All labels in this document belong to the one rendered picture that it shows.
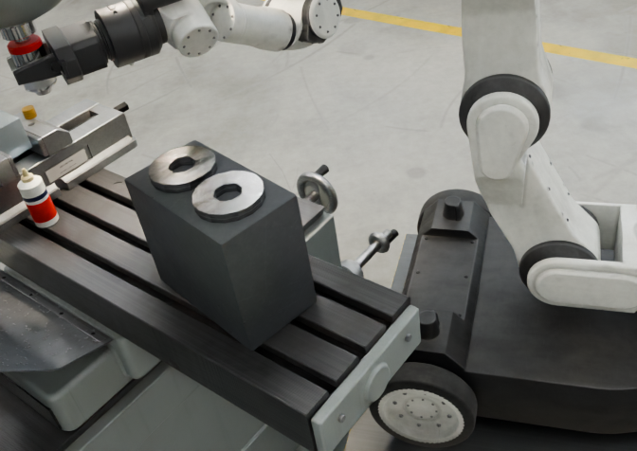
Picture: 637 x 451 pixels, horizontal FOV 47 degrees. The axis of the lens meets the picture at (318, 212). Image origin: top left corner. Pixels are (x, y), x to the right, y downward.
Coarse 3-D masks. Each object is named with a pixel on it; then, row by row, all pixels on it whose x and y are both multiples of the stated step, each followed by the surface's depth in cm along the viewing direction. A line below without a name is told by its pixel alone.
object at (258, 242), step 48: (192, 144) 102; (144, 192) 94; (192, 192) 93; (240, 192) 91; (288, 192) 90; (192, 240) 90; (240, 240) 86; (288, 240) 92; (192, 288) 99; (240, 288) 89; (288, 288) 95; (240, 336) 95
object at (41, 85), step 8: (40, 48) 102; (16, 56) 101; (24, 56) 101; (32, 56) 102; (40, 56) 103; (16, 64) 103; (24, 64) 102; (48, 80) 105; (56, 80) 106; (32, 88) 104; (40, 88) 104
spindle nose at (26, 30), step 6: (30, 24) 100; (0, 30) 100; (6, 30) 99; (12, 30) 99; (18, 30) 99; (24, 30) 100; (30, 30) 100; (6, 36) 100; (12, 36) 99; (18, 36) 100; (24, 36) 100
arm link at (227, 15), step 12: (204, 0) 116; (216, 0) 116; (228, 0) 116; (216, 12) 118; (228, 12) 116; (240, 12) 116; (216, 24) 118; (228, 24) 116; (240, 24) 116; (228, 36) 116; (240, 36) 117
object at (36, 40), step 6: (30, 36) 103; (36, 36) 103; (12, 42) 102; (30, 42) 102; (36, 42) 102; (42, 42) 103; (12, 48) 101; (18, 48) 101; (24, 48) 101; (30, 48) 101; (36, 48) 102; (12, 54) 101; (18, 54) 101
